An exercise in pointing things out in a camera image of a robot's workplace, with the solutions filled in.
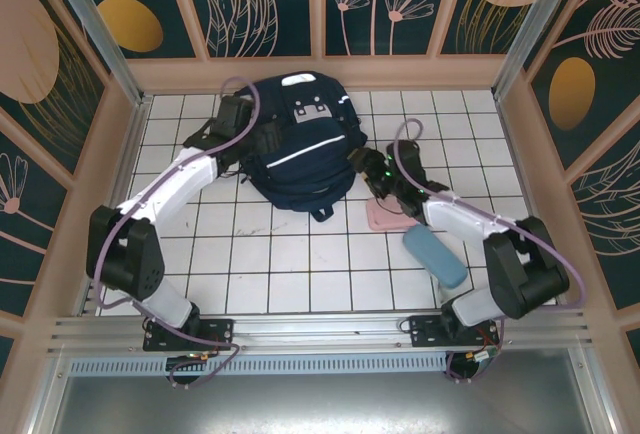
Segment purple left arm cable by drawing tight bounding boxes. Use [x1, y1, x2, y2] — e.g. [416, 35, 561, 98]
[92, 76, 261, 389]

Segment wall panel three pink flowers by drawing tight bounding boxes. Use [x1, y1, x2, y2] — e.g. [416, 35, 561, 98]
[322, 0, 457, 59]

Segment wall panel disc gold lines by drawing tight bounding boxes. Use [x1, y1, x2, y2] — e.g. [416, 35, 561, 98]
[0, 0, 110, 179]

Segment wall panel oval pink fern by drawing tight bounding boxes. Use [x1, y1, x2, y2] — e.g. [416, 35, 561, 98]
[522, 0, 640, 173]

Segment wall panel golden oval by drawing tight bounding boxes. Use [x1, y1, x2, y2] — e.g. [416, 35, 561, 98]
[62, 0, 209, 61]

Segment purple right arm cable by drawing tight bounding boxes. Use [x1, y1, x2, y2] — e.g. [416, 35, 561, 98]
[388, 120, 587, 384]

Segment wall panel pink fern leaves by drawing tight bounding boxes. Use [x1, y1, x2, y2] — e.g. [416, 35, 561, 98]
[564, 126, 640, 313]

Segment navy blue backpack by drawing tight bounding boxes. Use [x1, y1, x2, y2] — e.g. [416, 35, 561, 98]
[234, 71, 369, 223]

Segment pink pencil case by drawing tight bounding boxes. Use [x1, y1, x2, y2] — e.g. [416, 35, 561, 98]
[364, 197, 421, 232]

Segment slotted grey cable duct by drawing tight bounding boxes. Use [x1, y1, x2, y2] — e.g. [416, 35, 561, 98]
[67, 353, 451, 378]

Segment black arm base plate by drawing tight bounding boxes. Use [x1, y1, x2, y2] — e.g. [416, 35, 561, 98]
[408, 314, 501, 351]
[143, 317, 236, 353]

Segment wall panel single pink flower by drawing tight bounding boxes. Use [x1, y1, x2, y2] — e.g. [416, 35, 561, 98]
[0, 103, 74, 323]

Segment long aluminium mounting rail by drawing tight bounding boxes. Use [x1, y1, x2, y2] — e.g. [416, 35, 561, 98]
[47, 307, 596, 356]

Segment light blue glasses case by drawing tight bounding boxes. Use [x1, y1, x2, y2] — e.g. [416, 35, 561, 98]
[402, 225, 468, 288]

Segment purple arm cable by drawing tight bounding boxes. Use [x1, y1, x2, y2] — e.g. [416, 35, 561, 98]
[92, 76, 261, 389]
[388, 120, 587, 384]

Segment aluminium corner post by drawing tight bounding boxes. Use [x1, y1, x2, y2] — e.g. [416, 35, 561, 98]
[39, 0, 151, 108]
[492, 0, 587, 101]

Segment grey metal sheet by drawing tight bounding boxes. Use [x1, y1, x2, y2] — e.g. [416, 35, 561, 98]
[47, 373, 619, 434]

